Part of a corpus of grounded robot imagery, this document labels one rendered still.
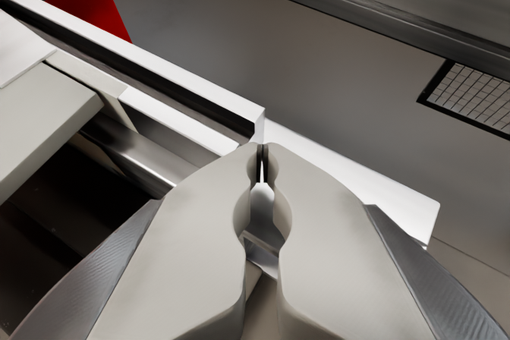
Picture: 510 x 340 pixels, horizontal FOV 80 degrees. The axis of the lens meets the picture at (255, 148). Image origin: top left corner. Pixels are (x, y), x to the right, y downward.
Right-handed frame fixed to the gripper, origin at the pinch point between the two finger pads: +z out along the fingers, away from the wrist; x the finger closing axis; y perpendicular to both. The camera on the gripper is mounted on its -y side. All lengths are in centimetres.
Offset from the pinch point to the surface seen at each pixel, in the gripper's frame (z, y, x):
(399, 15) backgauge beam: 22.4, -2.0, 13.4
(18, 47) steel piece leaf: 4.8, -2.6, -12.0
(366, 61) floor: 142, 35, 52
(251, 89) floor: 125, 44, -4
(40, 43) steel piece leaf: 5.1, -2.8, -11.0
